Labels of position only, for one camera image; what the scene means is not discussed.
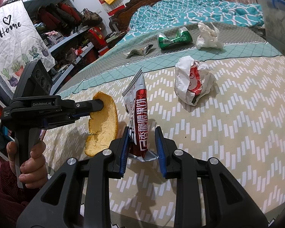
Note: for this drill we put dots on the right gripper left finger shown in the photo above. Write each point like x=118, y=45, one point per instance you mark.
x=77, y=195

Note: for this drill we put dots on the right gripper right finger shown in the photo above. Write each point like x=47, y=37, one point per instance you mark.
x=226, y=202

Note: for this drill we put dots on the red white snack bag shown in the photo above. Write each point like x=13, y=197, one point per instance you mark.
x=136, y=105

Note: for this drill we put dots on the white orange snack wrapper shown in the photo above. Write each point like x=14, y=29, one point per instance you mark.
x=142, y=51

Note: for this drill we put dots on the red white paper bag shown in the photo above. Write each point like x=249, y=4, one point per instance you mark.
x=193, y=80

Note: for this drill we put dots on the crushed green can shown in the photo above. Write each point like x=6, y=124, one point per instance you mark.
x=182, y=37

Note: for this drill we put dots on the person's left hand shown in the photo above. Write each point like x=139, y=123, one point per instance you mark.
x=34, y=171

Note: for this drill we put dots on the white home tote bag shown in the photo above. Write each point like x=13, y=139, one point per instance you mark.
x=20, y=44

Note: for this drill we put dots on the grey shelving unit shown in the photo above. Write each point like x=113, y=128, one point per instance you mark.
x=31, y=7

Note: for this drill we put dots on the red gift box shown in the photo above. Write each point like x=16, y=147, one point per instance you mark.
x=98, y=40

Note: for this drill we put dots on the wooden nightstand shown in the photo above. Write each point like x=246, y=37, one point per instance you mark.
x=113, y=38

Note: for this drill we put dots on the brown handbag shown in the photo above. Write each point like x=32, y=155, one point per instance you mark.
x=91, y=19

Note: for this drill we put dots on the patterned bed sheet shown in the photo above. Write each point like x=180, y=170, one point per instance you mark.
x=241, y=121

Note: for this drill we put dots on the carved wooden headboard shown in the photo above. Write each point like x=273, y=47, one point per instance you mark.
x=121, y=19

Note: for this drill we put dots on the teal patterned quilt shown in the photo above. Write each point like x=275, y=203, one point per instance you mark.
x=173, y=13

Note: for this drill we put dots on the clear storage box blue handle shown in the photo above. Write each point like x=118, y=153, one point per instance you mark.
x=274, y=20

